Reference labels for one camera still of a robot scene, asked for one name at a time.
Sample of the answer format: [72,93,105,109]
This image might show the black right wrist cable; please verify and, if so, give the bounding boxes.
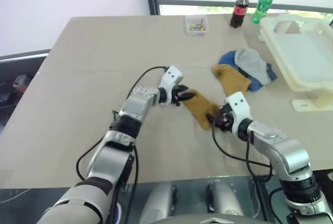
[211,121,274,183]

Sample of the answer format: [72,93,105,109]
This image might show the white plastic basket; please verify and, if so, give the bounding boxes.
[258,14,333,112]

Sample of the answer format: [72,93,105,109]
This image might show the clear plastic box of clips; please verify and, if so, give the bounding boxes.
[184,14,209,37]

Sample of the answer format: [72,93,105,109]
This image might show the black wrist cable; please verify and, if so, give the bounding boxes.
[211,121,274,183]
[126,65,169,100]

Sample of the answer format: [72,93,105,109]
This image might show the cola bottle with red cap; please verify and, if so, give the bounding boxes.
[229,0,251,29]

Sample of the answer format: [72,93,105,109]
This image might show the mustard yellow sock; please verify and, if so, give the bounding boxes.
[211,63,253,96]
[181,89,222,131]

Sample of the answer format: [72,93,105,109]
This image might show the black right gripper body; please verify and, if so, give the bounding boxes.
[217,103,234,133]

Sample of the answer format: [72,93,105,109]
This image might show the green soda bottle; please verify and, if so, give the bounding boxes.
[251,0,276,25]

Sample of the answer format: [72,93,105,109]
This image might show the black left elbow cable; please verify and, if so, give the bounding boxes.
[75,137,140,224]

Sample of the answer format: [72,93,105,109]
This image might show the dark rounded robot torso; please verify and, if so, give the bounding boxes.
[155,214,259,224]

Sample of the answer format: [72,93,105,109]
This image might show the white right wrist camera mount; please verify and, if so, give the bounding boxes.
[224,91,253,135]

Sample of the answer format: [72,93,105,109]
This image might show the blue sock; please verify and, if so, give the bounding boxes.
[217,50,278,93]

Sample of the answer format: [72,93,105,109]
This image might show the silver rounded robot leg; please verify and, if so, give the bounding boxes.
[206,180,245,217]
[139,182,178,224]

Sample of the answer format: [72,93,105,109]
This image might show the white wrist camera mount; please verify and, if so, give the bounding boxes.
[224,91,253,135]
[158,65,184,106]

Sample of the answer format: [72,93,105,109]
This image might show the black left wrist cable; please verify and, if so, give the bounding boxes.
[126,65,169,100]

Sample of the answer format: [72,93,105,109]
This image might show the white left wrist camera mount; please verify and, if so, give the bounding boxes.
[158,65,184,106]

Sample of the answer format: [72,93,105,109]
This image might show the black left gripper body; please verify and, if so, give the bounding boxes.
[173,84,189,107]

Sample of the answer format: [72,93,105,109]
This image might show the grey sock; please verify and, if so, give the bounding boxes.
[234,47,273,86]

